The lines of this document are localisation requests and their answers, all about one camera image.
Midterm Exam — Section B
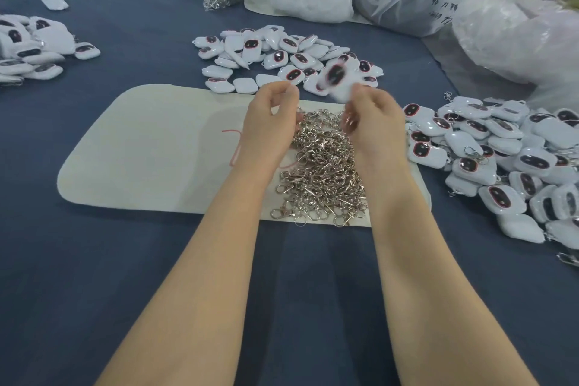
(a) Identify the person's right hand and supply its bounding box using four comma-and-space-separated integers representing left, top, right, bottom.
342, 83, 416, 192

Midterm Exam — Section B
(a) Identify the thin red thread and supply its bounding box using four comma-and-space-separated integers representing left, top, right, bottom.
221, 128, 244, 167

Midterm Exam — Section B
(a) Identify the cream felt work mat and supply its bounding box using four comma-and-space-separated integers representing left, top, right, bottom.
57, 83, 432, 227

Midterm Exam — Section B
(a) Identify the pile of metal clasps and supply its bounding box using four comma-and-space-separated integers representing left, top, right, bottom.
270, 108, 369, 227

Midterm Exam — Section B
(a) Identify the crumpled clear plastic bag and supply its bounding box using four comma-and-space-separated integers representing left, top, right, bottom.
452, 0, 579, 113

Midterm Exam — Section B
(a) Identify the person's left forearm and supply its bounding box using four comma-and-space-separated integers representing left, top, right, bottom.
95, 169, 283, 386

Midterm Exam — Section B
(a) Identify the pile of finished fobs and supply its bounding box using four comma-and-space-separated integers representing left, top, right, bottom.
402, 94, 579, 267

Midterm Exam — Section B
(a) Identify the white fob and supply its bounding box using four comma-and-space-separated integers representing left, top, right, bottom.
315, 55, 363, 100

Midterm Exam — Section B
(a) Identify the person's left hand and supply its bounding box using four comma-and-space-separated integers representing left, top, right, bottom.
237, 81, 302, 176

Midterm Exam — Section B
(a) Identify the person's right forearm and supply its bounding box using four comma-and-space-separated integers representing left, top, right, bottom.
373, 179, 539, 386

